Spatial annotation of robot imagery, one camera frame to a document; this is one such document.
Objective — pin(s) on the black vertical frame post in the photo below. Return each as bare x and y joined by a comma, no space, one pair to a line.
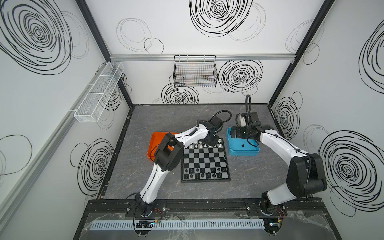
87,15

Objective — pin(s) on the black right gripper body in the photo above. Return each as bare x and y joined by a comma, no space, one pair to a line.
234,132

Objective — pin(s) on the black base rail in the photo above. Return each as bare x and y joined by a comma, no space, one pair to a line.
163,207

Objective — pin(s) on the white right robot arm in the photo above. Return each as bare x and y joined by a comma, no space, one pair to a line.
306,174

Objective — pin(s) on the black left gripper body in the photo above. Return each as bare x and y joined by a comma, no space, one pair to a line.
216,141

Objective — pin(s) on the black right frame post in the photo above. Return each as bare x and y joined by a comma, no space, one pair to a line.
313,29

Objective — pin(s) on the black and white chessboard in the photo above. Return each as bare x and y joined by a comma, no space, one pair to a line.
201,162

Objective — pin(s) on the blue plastic tray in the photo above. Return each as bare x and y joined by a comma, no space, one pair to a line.
235,144

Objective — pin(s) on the orange plastic tray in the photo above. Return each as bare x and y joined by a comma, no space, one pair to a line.
156,144

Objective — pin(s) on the aluminium wall rail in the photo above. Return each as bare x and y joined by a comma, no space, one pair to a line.
203,57

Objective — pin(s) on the white mesh shelf basket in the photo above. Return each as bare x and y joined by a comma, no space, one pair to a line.
103,94

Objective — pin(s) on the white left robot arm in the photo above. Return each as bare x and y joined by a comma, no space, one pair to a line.
145,198

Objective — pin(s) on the black wire basket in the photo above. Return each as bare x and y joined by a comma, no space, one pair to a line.
195,74

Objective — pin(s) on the white slotted cable duct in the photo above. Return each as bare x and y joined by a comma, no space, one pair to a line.
213,224

